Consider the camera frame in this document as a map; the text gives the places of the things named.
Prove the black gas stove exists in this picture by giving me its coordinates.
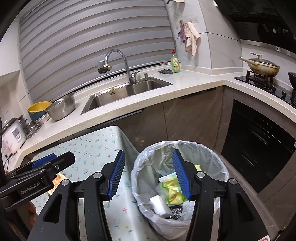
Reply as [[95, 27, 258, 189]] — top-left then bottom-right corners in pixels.
[[234, 70, 295, 108]]

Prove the yellow green snack bag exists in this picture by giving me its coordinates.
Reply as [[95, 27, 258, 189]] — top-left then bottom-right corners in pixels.
[[155, 172, 187, 206]]

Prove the metal scouring ball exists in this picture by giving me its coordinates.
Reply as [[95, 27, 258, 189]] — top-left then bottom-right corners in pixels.
[[167, 205, 183, 220]]

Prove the black wok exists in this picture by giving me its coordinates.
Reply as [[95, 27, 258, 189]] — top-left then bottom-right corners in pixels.
[[288, 72, 296, 89]]

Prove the white sponge block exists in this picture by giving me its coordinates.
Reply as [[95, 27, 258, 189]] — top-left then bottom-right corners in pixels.
[[149, 195, 172, 218]]

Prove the metal steamer rack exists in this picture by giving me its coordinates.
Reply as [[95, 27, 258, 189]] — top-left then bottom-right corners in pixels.
[[18, 115, 41, 139]]

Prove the black built-in oven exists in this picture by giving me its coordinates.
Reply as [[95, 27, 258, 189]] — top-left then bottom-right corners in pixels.
[[222, 100, 295, 192]]

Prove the dark scrubber by sink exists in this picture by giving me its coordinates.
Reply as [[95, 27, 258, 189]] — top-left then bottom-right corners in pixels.
[[159, 69, 173, 74]]

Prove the green dish soap bottle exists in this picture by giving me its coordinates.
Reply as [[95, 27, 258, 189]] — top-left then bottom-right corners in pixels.
[[171, 50, 181, 73]]

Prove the grey window blind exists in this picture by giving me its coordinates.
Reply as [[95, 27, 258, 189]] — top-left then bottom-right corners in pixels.
[[20, 1, 175, 102]]

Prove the trash bin with liner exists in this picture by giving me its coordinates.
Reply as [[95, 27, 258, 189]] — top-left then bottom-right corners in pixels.
[[131, 141, 229, 240]]

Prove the floral patterned tablecloth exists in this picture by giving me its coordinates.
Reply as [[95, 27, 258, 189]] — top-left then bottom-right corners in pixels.
[[34, 126, 159, 240]]

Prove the yellow blue plastic basin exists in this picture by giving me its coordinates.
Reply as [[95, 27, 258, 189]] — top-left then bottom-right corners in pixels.
[[27, 101, 52, 121]]

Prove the stainless steel colander bowl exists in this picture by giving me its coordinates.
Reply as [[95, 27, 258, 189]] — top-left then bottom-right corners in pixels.
[[45, 92, 75, 121]]

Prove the cream frying pan with lid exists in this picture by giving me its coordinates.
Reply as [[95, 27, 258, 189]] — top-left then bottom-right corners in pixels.
[[238, 52, 280, 77]]

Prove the stainless steel sink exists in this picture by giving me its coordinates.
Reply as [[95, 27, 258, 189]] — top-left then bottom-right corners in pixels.
[[81, 77, 172, 114]]

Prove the black power cord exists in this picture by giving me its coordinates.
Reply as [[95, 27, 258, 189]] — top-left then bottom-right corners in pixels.
[[4, 152, 14, 173]]

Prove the operator hand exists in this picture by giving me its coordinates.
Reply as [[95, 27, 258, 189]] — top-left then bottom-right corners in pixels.
[[28, 178, 58, 227]]

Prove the pink hanging dish towel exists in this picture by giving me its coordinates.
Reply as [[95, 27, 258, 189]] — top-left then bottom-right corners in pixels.
[[178, 22, 201, 56]]

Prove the white floral rice cooker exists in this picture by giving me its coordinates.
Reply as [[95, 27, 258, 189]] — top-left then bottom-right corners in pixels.
[[2, 118, 26, 154]]

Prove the chrome kitchen faucet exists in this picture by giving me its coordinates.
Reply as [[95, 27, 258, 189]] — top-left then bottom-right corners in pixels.
[[98, 49, 138, 85]]

